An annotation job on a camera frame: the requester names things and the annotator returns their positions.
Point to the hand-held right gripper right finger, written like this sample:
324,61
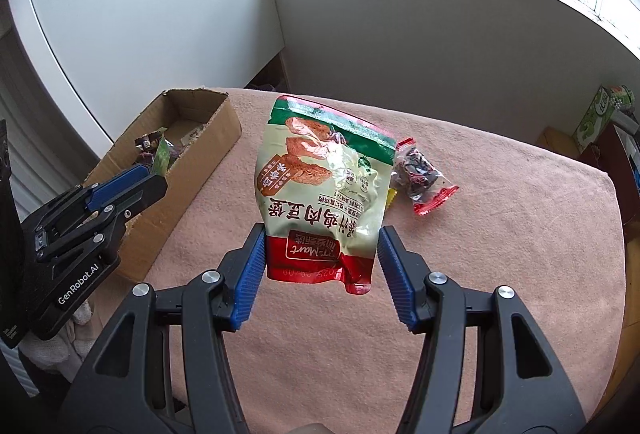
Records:
396,280

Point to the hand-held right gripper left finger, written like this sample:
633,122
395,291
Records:
250,274

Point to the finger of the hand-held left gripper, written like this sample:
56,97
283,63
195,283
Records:
142,199
120,184

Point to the brown cardboard box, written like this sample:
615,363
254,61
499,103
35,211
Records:
200,174

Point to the large green red snack pouch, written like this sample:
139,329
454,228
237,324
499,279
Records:
310,194

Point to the person's left hand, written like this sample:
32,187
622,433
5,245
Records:
60,339

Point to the small dark red candy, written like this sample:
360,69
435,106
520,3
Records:
144,145

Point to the green snack packet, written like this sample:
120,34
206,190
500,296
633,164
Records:
161,155

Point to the yellow candy packet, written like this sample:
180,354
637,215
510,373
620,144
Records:
391,197

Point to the clear red-edged dark snack packet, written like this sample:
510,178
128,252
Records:
417,176

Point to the white cabinet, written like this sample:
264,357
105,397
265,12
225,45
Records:
150,14

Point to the dark wooden cabinet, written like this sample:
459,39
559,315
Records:
620,174

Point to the green printed carton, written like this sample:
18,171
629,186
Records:
597,116

